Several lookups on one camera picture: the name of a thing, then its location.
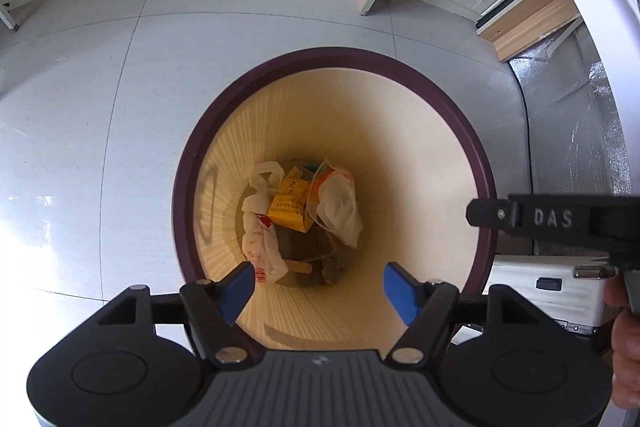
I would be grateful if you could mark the flat wooden stick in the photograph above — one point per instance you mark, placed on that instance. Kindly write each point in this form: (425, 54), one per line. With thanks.
(300, 267)

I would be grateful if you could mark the white plastic bag orange print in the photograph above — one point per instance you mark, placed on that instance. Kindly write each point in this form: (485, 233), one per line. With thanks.
(340, 207)

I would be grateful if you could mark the yellow carton box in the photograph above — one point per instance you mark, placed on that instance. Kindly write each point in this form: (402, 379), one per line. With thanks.
(287, 207)

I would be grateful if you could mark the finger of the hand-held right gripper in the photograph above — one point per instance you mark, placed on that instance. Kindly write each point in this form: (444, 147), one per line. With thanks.
(490, 214)

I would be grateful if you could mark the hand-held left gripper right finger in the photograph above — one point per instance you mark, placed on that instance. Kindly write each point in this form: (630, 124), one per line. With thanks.
(400, 292)

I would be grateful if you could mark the beige bin with maroon rim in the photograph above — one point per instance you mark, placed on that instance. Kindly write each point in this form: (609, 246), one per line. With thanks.
(350, 107)

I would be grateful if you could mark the white table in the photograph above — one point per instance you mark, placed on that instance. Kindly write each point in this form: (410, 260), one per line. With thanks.
(600, 32)

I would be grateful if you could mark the silver foil mat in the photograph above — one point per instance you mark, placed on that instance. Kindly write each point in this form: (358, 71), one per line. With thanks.
(575, 132)

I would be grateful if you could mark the white plastic bag red print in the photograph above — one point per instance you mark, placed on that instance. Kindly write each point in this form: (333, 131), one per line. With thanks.
(262, 247)

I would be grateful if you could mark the wooden base board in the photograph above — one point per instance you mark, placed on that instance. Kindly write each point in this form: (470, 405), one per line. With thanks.
(530, 19)

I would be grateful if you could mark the white hard-shell suitcase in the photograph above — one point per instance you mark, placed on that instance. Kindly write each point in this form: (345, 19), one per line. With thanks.
(520, 292)

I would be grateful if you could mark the person's right hand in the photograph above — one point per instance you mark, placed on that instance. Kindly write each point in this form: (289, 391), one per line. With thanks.
(627, 357)

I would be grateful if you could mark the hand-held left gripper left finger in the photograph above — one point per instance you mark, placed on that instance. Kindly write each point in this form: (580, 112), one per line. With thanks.
(237, 292)

